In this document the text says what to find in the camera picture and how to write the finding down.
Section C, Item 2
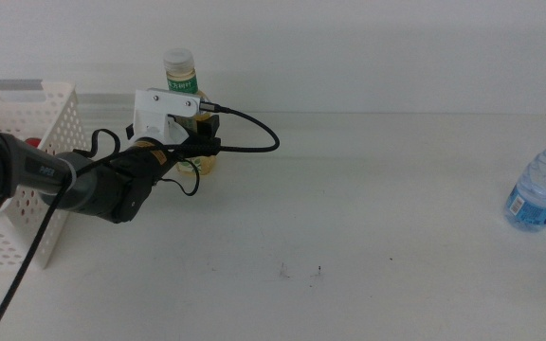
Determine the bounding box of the yellow tea bottle white cap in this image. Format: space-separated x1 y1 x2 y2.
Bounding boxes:
162 46 218 176

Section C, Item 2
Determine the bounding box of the white perforated plastic basket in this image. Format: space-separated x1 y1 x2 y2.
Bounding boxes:
0 80 89 271

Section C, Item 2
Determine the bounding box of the thin black cable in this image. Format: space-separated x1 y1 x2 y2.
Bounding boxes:
71 127 202 198

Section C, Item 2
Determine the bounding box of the clear water bottle blue cap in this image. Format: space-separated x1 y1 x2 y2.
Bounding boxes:
503 130 546 233

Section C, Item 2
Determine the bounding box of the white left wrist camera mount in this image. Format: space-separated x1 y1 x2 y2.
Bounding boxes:
132 87 209 146

